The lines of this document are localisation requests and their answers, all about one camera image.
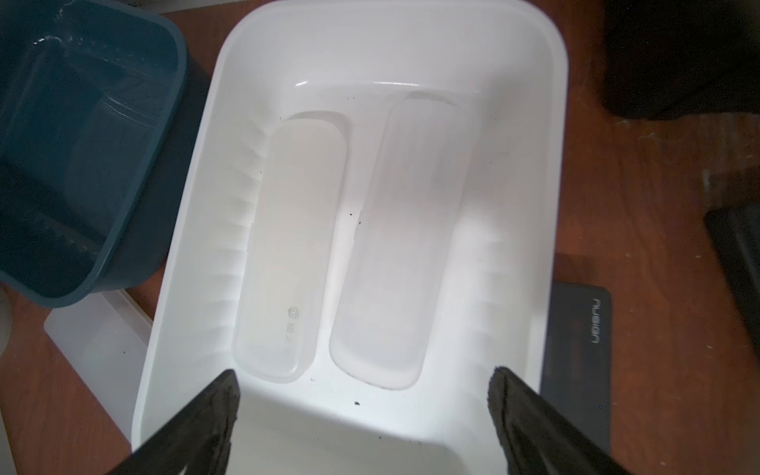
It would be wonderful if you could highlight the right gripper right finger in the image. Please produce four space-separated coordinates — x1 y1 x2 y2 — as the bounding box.
487 366 627 474

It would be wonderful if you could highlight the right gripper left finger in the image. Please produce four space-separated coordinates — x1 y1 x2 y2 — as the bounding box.
111 369 241 474

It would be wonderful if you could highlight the smooth translucent pencil case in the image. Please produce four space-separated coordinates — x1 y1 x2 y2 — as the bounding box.
233 118 348 383

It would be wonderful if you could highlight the black pencil case upright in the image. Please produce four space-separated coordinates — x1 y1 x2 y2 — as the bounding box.
540 282 613 453

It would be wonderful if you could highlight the white storage bin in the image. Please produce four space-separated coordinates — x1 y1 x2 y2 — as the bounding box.
132 1 568 474

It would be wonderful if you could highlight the black pencil case tilted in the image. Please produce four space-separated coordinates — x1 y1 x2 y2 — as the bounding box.
704 201 759 358

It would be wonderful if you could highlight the teal storage bin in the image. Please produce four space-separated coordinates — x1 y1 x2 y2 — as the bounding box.
1 1 210 308

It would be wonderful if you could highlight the black plastic toolbox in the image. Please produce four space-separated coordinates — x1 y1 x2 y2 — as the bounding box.
603 1 759 121

